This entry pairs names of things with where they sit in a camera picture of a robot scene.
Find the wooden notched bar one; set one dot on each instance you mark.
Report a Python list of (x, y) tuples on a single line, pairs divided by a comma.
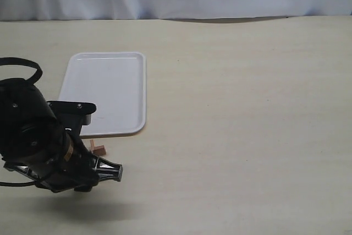
[(99, 150)]

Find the white rectangular plastic tray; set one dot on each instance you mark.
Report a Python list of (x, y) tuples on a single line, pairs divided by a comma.
[(116, 83)]

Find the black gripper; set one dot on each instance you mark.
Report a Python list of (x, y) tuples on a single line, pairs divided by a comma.
[(74, 167)]

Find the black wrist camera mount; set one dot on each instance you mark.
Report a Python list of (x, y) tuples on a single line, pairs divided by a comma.
[(73, 115)]

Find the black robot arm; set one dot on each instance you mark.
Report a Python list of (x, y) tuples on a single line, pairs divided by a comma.
[(41, 140)]

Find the wooden notched bar four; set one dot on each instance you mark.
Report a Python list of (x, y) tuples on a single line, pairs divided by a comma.
[(92, 145)]

